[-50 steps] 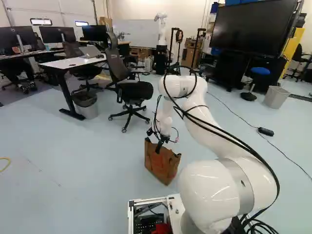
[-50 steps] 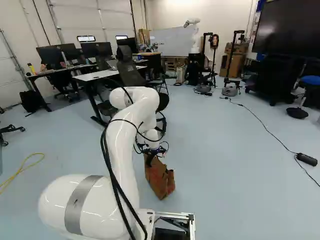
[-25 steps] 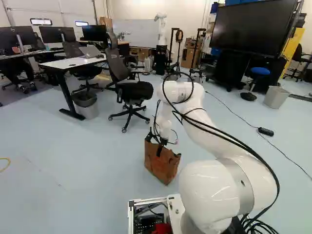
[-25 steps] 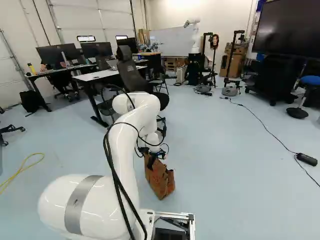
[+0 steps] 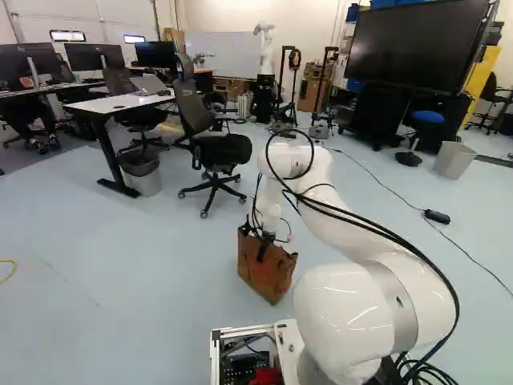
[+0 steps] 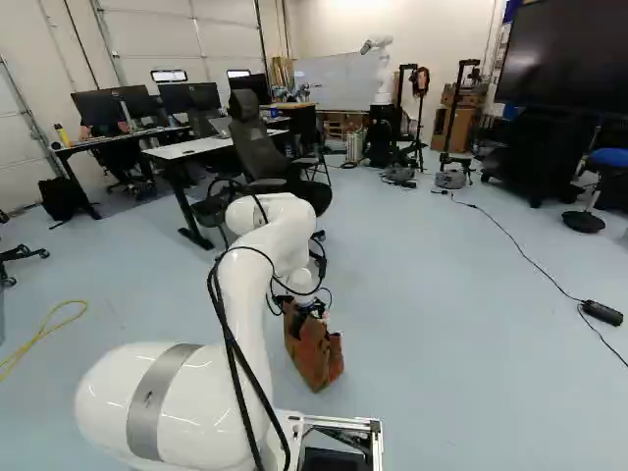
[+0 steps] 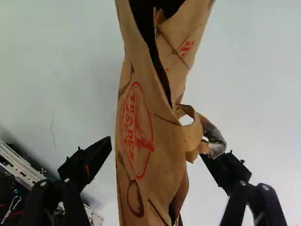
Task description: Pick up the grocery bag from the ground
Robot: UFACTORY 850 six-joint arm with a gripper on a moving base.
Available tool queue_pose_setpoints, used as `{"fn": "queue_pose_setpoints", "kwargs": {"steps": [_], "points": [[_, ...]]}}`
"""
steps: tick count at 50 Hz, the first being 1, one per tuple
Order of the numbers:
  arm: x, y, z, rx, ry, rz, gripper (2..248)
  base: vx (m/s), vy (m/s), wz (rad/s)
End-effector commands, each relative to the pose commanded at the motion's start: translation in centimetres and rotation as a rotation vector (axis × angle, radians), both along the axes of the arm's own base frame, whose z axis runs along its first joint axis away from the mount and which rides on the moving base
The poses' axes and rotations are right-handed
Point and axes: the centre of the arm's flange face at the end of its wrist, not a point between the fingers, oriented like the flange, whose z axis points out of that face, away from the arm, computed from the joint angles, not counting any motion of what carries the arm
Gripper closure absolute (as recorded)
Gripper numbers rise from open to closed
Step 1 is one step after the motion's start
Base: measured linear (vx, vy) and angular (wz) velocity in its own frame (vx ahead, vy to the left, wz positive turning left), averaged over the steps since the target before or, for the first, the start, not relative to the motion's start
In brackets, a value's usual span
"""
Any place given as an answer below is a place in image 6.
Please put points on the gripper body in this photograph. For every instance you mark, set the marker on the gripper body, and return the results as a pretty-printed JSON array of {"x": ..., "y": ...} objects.
[{"x": 314, "y": 309}]

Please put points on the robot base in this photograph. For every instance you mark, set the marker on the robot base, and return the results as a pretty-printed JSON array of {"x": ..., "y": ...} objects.
[{"x": 338, "y": 441}]

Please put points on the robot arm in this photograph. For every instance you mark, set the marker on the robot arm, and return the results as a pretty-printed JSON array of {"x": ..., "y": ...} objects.
[{"x": 176, "y": 392}]

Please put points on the black office chair with headrest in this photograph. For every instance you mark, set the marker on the black office chair with headrest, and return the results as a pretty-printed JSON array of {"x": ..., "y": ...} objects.
[{"x": 252, "y": 147}]

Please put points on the white table with black legs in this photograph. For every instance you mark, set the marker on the white table with black legs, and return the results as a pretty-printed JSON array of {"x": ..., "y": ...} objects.
[{"x": 206, "y": 144}]

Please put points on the black power brick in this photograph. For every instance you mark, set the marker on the black power brick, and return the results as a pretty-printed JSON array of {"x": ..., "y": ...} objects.
[{"x": 601, "y": 312}]

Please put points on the blue stool with black base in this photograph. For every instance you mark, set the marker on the blue stool with black base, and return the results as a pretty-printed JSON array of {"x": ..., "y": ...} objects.
[{"x": 608, "y": 162}]

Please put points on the large black screen on stand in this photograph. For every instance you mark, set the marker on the large black screen on stand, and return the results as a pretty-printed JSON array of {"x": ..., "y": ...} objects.
[{"x": 564, "y": 54}]

